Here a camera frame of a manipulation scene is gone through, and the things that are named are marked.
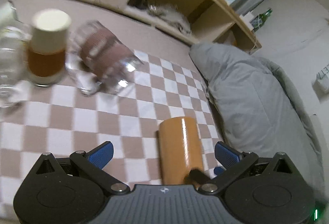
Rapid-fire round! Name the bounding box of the crumpled grey cloth on shelf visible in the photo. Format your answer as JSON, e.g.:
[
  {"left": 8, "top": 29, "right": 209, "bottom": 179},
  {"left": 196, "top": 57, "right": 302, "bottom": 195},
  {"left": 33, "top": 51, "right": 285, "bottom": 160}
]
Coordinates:
[{"left": 148, "top": 4, "right": 192, "bottom": 35}]

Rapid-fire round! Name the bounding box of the clear glass mug brown sleeve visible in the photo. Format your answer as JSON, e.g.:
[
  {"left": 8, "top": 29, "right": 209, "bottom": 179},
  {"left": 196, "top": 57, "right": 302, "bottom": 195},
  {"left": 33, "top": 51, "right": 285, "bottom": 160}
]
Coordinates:
[{"left": 65, "top": 21, "right": 143, "bottom": 96}]

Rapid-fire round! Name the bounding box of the white and brown paper cup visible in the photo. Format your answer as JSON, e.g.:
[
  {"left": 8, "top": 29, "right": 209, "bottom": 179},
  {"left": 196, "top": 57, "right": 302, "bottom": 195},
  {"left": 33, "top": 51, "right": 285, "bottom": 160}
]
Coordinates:
[{"left": 27, "top": 8, "right": 71, "bottom": 87}]

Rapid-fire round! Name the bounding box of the white hanging bag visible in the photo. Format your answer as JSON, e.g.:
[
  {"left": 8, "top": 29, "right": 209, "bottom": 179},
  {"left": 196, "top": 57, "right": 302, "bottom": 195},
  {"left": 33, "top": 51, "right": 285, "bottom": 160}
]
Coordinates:
[{"left": 312, "top": 65, "right": 329, "bottom": 98}]

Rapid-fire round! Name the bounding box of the grey duvet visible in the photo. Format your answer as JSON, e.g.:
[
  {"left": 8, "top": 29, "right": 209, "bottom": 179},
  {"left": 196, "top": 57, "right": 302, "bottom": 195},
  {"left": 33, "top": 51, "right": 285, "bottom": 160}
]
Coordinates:
[{"left": 190, "top": 43, "right": 325, "bottom": 192}]

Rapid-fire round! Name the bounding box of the brown white checkered cloth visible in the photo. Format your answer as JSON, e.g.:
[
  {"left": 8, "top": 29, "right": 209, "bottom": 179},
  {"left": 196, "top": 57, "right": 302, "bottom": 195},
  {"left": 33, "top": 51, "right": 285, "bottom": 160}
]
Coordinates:
[{"left": 1, "top": 51, "right": 220, "bottom": 220}]

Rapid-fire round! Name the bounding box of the white charger block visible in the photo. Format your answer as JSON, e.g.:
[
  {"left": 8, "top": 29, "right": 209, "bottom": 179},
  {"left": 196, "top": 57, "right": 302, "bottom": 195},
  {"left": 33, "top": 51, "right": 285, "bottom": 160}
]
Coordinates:
[{"left": 240, "top": 11, "right": 257, "bottom": 30}]

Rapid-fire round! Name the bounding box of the cream white tumbler cup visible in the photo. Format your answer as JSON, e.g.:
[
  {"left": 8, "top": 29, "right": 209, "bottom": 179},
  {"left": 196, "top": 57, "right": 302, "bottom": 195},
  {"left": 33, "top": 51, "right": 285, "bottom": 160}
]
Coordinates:
[{"left": 0, "top": 0, "right": 18, "bottom": 28}]

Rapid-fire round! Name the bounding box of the tan bamboo cylinder cup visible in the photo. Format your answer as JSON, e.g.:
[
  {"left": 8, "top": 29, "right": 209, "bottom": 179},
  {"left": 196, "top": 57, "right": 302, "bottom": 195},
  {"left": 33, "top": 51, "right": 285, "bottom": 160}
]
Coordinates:
[{"left": 158, "top": 117, "right": 204, "bottom": 185}]

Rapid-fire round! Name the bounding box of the clear ribbed stemmed glass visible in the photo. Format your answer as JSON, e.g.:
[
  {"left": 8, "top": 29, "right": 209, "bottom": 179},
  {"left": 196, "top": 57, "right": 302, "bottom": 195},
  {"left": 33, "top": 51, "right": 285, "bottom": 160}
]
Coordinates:
[{"left": 1, "top": 21, "right": 30, "bottom": 109}]

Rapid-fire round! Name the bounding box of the green glass bottle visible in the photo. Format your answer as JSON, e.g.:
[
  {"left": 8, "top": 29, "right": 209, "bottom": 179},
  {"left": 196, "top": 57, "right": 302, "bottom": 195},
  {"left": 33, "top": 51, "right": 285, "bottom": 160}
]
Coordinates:
[{"left": 250, "top": 8, "right": 273, "bottom": 32}]

